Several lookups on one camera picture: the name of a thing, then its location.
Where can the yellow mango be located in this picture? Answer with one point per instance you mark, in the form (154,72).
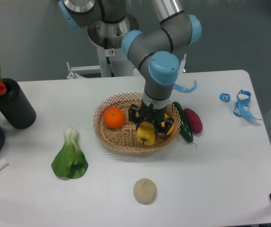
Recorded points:
(172,126)

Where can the woven wicker basket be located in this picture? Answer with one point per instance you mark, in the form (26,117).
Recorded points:
(123,139)

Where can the black cylindrical vase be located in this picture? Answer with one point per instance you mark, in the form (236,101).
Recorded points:
(15,106)

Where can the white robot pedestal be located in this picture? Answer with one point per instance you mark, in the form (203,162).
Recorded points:
(107,23)

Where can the beige round bun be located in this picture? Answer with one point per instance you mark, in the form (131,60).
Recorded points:
(145,191)

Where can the orange fruit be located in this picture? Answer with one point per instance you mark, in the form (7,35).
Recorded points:
(114,117)

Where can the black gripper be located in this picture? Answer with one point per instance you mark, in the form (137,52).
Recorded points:
(147,113)

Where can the yellow bell pepper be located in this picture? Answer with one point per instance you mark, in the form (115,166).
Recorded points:
(145,134)

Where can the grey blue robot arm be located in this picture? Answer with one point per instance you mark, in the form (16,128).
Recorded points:
(152,55)

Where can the green cucumber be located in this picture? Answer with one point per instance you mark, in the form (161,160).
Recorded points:
(185,129)

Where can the green bok choy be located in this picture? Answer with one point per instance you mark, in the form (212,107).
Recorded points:
(70,161)

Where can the white pedestal base frame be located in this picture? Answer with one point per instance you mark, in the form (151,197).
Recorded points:
(95,71)

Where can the purple sweet potato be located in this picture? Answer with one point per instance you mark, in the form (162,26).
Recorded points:
(194,120)

